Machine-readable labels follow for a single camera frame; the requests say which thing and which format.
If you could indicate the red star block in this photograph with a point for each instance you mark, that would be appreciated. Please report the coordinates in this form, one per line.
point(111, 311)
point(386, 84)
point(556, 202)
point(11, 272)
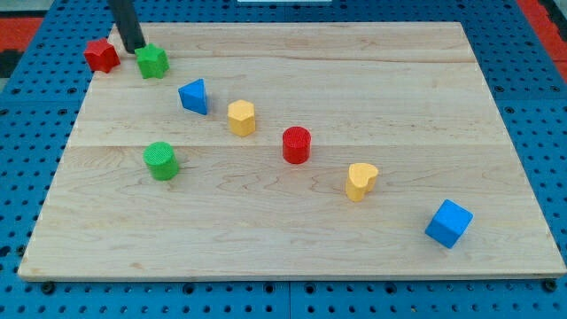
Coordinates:
point(101, 55)

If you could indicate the green star block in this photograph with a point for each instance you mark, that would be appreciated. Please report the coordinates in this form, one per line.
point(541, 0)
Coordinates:
point(152, 61)

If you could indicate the red cylinder block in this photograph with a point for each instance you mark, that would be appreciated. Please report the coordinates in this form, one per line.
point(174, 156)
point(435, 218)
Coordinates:
point(296, 145)

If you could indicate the light wooden board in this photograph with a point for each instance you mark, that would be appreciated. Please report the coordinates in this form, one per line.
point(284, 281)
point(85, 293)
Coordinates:
point(406, 97)

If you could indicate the yellow hexagon block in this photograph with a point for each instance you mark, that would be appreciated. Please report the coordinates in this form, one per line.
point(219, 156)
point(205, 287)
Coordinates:
point(241, 116)

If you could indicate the yellow heart block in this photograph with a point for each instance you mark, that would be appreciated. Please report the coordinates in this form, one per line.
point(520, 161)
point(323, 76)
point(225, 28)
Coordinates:
point(361, 179)

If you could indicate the blue triangle block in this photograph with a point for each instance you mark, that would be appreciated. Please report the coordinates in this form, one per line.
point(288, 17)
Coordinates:
point(193, 97)

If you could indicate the green cylinder block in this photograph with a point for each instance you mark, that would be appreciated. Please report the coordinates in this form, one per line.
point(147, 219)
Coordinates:
point(159, 157)

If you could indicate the blue cube block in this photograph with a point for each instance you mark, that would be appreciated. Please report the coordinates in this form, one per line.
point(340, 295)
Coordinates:
point(449, 223)

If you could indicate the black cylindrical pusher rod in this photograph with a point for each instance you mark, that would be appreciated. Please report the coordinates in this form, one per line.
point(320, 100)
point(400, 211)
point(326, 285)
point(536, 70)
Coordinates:
point(127, 23)

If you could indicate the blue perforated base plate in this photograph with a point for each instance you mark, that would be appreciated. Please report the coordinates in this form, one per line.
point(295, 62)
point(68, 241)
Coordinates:
point(42, 99)

